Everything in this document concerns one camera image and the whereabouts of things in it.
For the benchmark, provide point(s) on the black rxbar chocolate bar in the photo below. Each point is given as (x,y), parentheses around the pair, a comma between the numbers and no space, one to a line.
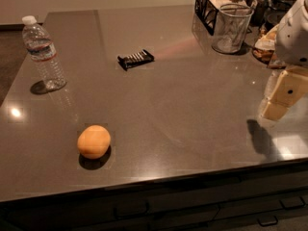
(136,59)

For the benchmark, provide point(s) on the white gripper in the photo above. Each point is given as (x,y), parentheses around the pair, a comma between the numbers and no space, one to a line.
(293,43)

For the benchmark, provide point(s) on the black drawer handle lower right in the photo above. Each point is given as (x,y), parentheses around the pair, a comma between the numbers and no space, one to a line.
(267,221)

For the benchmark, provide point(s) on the wire mesh cup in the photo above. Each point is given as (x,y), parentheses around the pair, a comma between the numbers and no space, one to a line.
(231,27)

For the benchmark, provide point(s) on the black wire napkin holder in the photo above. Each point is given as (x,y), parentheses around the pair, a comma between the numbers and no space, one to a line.
(207,10)

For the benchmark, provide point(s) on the black drawer handle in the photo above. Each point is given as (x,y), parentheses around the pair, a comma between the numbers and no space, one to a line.
(267,221)
(131,210)
(292,203)

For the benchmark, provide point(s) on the orange fruit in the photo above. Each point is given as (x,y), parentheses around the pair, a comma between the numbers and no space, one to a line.
(94,142)

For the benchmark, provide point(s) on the snack jar with black lid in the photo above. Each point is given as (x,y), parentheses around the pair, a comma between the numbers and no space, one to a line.
(265,46)

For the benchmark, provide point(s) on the black drawer handle upper right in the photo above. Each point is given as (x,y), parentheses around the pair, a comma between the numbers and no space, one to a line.
(292,203)

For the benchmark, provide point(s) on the clear plastic water bottle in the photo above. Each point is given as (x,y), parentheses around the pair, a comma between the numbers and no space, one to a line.
(43,53)

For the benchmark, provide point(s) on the glass jar of nuts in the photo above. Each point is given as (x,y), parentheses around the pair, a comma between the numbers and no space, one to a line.
(261,11)

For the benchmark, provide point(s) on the black drawer handle left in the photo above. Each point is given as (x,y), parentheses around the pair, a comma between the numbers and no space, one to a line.
(131,210)

